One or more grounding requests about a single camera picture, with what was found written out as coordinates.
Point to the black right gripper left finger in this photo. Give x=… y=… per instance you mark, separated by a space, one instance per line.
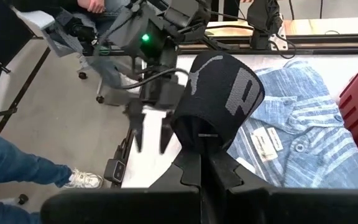
x=120 y=207

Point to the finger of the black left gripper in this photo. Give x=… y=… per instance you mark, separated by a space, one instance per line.
x=166 y=130
x=137 y=121

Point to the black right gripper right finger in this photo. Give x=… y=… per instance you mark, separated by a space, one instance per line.
x=291 y=207

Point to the black garment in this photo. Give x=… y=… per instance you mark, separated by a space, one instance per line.
x=222 y=93

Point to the blue striped shirt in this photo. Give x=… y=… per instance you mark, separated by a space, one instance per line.
x=306 y=140

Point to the person's foot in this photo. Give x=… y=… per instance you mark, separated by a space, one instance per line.
x=84 y=180

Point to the grey wheeled office chair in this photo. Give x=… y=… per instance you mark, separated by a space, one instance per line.
x=64 y=43

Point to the person's hand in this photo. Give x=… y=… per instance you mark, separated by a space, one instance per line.
x=93 y=5

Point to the person's leg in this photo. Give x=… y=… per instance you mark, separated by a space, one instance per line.
x=11 y=161
x=2 y=213

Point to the person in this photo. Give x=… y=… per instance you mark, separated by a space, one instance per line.
x=42 y=3

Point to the small black exterior camera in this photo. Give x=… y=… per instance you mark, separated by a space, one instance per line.
x=115 y=170

